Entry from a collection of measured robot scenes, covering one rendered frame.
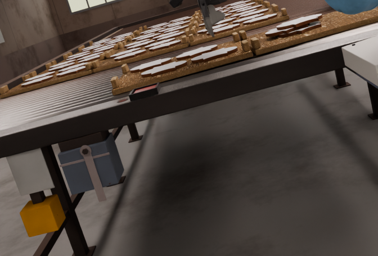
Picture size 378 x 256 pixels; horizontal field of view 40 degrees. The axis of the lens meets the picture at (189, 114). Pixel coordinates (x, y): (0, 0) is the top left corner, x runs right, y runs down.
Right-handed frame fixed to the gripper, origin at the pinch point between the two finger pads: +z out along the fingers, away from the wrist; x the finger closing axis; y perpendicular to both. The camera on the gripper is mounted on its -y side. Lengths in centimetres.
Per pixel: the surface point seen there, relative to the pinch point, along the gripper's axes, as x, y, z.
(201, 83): -23.0, -5.7, 9.0
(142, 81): -9.2, -21.9, 6.7
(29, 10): 860, -297, -53
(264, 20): 60, 25, 5
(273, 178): 123, 19, 99
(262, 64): -23.0, 10.5, 8.4
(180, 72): -9.4, -10.6, 6.8
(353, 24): -9.2, 38.9, 6.4
